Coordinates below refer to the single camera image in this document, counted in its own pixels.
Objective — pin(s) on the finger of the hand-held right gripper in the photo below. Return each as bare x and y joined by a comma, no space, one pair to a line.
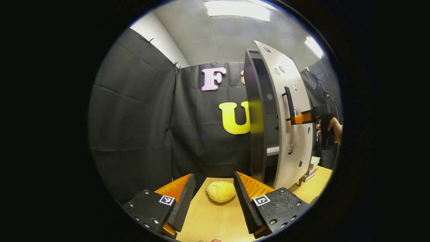
302,118

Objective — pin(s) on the yellow lemon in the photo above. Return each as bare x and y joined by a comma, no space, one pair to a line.
220,191

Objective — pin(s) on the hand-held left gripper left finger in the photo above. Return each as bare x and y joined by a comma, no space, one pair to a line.
183,205

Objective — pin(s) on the large ceiling light panel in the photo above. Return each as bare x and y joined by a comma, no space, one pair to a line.
237,10

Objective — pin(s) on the grey cabinet shelf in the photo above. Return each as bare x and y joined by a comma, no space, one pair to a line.
273,150

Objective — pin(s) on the green book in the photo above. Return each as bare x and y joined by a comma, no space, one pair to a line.
314,162

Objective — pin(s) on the brown book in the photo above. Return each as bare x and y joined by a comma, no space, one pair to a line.
311,171

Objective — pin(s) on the black backdrop cloth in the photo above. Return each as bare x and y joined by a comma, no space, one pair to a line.
134,117

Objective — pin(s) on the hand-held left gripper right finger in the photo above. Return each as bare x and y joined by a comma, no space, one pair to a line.
247,205

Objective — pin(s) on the small ceiling light strip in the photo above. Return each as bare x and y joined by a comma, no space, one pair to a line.
314,46

